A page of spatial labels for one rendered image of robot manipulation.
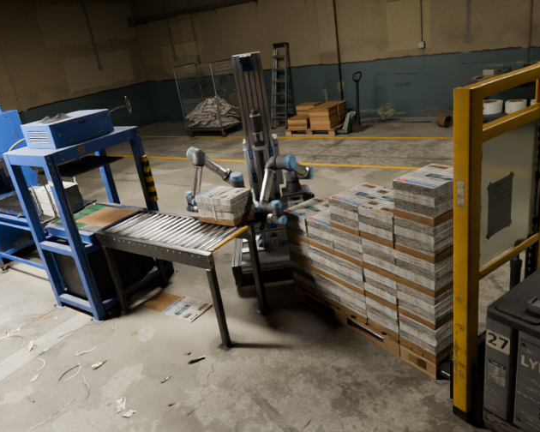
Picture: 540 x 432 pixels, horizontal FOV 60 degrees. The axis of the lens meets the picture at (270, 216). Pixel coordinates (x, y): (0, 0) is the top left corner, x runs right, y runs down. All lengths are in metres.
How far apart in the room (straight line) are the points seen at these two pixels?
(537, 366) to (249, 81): 3.00
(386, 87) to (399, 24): 1.22
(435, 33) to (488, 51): 1.01
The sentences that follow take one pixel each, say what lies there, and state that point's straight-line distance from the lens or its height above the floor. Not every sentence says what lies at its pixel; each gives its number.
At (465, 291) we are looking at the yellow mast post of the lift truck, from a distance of 2.52.
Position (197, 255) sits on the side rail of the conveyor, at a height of 0.78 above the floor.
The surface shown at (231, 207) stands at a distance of 3.64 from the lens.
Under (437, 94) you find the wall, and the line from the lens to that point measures 9.93.
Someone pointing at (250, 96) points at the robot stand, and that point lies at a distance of 4.20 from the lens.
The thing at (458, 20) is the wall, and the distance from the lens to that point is 9.71.
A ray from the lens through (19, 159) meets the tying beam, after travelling 4.44.
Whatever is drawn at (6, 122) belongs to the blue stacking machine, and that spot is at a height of 1.63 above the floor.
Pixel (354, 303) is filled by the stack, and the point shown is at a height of 0.27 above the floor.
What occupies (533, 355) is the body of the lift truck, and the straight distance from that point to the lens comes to 2.54.
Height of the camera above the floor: 2.20
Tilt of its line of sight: 22 degrees down
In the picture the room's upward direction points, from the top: 9 degrees counter-clockwise
